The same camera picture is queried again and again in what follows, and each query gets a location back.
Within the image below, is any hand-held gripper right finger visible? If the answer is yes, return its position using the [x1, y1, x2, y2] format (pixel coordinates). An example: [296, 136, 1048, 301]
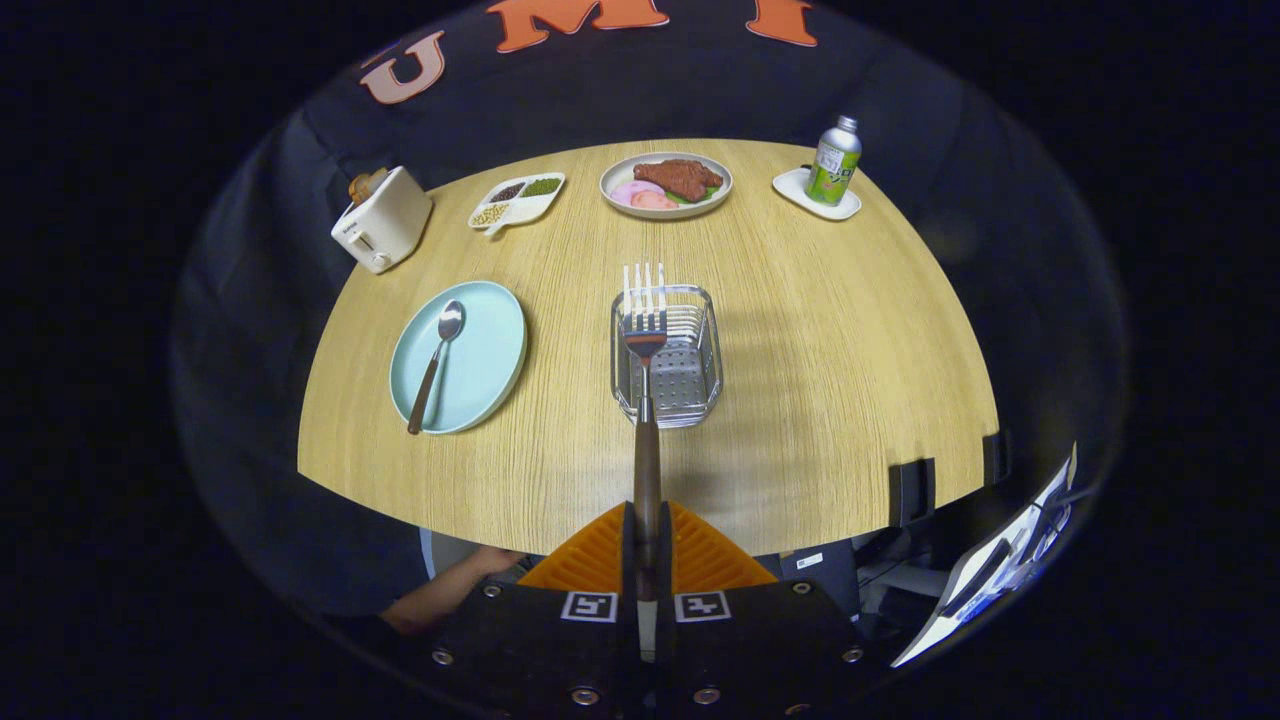
[655, 500, 881, 720]

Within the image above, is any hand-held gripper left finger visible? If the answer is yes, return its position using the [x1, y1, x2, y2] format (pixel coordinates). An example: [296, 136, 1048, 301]
[415, 500, 641, 720]

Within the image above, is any wooden-handled metal fork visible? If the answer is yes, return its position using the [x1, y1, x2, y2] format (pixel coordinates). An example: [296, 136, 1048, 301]
[622, 262, 669, 603]

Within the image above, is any wooden-handled metal spoon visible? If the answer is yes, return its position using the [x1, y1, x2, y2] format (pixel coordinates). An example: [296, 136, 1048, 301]
[407, 299, 467, 436]

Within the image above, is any light blue round plate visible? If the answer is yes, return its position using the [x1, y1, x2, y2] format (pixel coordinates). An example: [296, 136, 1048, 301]
[388, 280, 529, 436]

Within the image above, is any wide black table clamp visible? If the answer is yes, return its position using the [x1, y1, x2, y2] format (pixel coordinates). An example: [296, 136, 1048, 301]
[888, 458, 937, 528]

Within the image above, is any white divided dish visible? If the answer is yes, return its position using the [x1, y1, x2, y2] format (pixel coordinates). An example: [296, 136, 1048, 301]
[468, 172, 567, 237]

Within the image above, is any brown steak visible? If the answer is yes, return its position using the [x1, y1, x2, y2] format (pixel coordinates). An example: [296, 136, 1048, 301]
[632, 158, 725, 204]

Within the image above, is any white round dinner plate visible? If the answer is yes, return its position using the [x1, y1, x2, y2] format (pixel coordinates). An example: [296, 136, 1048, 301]
[599, 152, 734, 221]

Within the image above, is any small white tray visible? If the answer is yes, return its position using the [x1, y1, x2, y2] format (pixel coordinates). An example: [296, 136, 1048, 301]
[772, 166, 863, 222]

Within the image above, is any white toaster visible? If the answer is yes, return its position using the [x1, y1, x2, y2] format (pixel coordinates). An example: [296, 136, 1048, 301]
[331, 166, 434, 275]

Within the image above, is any green drink bottle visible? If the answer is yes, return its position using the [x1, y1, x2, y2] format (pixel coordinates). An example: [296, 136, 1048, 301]
[805, 115, 863, 208]

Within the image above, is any metal wire cutlery basket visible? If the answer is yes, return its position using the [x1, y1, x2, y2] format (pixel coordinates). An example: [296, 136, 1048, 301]
[610, 284, 724, 430]

